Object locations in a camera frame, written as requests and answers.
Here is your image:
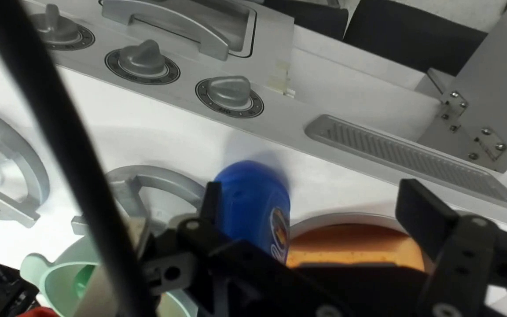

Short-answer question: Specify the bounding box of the grey vent panel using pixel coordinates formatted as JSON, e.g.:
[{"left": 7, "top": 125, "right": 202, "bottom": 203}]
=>
[{"left": 305, "top": 113, "right": 507, "bottom": 212}]

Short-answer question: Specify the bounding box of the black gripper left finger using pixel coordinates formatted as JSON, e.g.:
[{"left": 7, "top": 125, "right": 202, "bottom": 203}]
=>
[{"left": 176, "top": 180, "right": 338, "bottom": 317}]

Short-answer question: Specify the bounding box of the grey stove knob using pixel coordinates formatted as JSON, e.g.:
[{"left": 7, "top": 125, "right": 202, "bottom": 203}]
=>
[
  {"left": 194, "top": 76, "right": 266, "bottom": 120},
  {"left": 30, "top": 4, "right": 97, "bottom": 51},
  {"left": 102, "top": 39, "right": 181, "bottom": 86}
]

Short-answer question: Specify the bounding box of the grey stove burner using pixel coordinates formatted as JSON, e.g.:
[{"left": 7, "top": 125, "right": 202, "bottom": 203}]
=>
[
  {"left": 70, "top": 164, "right": 208, "bottom": 236},
  {"left": 0, "top": 102, "right": 53, "bottom": 227}
]

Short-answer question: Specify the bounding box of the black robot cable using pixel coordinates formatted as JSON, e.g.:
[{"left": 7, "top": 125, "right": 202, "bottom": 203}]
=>
[{"left": 0, "top": 0, "right": 155, "bottom": 317}]

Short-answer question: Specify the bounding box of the red object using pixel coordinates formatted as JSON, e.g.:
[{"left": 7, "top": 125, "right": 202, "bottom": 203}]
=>
[{"left": 18, "top": 305, "right": 62, "bottom": 317}]

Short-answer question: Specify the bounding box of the mint green pot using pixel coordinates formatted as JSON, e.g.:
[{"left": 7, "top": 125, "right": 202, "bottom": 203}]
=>
[{"left": 19, "top": 234, "right": 202, "bottom": 317}]

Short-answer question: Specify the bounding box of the blue bottle white cap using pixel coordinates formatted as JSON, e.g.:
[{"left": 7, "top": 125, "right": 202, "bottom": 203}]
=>
[{"left": 213, "top": 159, "right": 292, "bottom": 266}]

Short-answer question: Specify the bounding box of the white small cabinet door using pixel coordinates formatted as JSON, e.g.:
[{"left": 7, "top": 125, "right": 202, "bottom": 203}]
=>
[{"left": 419, "top": 0, "right": 507, "bottom": 175}]

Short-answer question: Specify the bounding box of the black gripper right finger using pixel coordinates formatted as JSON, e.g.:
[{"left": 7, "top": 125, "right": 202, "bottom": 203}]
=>
[{"left": 394, "top": 178, "right": 502, "bottom": 317}]

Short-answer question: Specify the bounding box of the orange sponge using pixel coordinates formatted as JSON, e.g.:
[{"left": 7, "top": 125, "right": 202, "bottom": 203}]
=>
[{"left": 285, "top": 224, "right": 428, "bottom": 275}]

